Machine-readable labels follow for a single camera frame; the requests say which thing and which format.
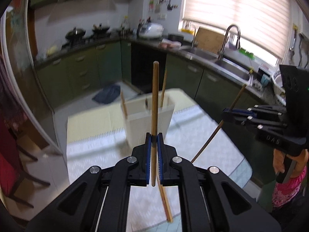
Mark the dark red wooden chair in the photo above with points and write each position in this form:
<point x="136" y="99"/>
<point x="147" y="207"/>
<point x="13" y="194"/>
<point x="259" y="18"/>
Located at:
<point x="12" y="170"/>

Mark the wooden cutting board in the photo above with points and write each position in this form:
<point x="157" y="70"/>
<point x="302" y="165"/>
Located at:
<point x="209" y="39"/>

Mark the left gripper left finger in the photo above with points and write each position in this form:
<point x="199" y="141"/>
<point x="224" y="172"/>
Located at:
<point x="98" y="200"/>

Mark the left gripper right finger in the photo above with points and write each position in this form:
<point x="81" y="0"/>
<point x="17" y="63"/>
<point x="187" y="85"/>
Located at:
<point x="209" y="199"/>

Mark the pink folded towel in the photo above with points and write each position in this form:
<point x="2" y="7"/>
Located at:
<point x="166" y="43"/>

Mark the small steel faucet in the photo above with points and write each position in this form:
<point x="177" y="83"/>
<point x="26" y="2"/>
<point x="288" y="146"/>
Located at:
<point x="191" y="29"/>

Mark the white rice cooker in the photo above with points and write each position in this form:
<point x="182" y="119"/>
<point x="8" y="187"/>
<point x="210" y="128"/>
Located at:
<point x="151" y="31"/>

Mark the blue cloth on floor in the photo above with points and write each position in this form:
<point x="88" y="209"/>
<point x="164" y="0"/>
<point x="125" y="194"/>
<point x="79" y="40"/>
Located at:
<point x="108" y="94"/>

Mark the steel double sink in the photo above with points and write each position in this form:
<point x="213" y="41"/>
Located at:
<point x="222" y="64"/>

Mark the white window blind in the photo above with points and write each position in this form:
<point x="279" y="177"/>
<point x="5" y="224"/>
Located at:
<point x="265" y="23"/>

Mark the black pan with lid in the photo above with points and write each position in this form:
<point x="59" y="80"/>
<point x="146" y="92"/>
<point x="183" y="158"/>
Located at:
<point x="100" y="30"/>

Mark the white plastic utensil holder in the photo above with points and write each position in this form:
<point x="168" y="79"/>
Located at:
<point x="138" y="121"/>

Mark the black wok with lid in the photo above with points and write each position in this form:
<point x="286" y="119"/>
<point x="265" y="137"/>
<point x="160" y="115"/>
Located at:
<point x="75" y="34"/>

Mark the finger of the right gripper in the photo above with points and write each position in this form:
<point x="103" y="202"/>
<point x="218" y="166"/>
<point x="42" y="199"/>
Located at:
<point x="235" y="119"/>
<point x="237" y="112"/>

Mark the steel kitchen faucet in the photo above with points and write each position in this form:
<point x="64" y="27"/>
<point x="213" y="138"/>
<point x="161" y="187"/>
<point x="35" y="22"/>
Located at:
<point x="226" y="39"/>

